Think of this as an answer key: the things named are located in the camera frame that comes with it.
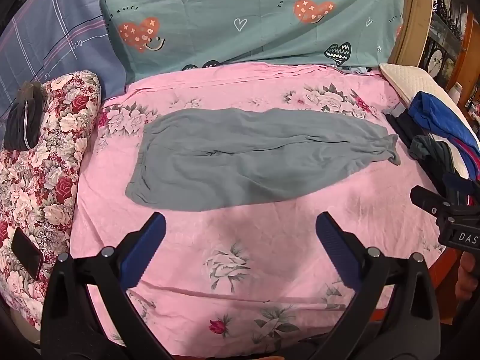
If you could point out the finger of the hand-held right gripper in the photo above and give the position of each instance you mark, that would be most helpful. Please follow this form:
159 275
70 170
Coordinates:
427 200

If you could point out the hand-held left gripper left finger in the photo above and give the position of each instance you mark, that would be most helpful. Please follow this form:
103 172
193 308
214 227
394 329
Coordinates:
148 240

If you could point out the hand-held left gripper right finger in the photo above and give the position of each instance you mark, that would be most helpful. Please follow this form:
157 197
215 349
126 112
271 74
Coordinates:
335 243

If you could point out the grey pants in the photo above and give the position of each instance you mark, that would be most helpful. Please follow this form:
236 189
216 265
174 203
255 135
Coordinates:
243 157

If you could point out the person's right hand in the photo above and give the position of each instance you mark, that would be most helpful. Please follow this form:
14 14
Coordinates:
468 273

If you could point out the dark grey garment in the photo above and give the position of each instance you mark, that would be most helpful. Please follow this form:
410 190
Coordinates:
431 150

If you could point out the pink floral bed sheet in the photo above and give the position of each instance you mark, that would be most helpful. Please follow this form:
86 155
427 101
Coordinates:
225 240

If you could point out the black garment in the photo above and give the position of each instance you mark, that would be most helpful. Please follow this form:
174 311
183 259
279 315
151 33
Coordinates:
407 125

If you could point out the blue garment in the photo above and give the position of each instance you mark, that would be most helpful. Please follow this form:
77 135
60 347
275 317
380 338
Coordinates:
435 112

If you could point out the red floral quilt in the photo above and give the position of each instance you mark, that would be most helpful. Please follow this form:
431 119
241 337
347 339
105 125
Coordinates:
56 180

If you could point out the black phone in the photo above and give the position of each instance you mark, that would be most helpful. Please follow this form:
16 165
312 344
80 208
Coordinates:
27 253

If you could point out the white pillow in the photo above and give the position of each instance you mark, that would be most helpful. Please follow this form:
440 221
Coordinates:
405 78

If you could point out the dark cloth pouch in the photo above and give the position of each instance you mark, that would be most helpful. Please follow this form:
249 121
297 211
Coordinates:
22 120

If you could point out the wooden display cabinet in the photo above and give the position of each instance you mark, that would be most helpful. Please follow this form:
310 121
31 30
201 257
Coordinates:
416 18

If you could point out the purple plaid pillow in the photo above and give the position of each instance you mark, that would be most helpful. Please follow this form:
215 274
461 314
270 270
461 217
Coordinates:
56 26

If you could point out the teal heart-print pillow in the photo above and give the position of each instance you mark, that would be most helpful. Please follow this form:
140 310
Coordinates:
225 15

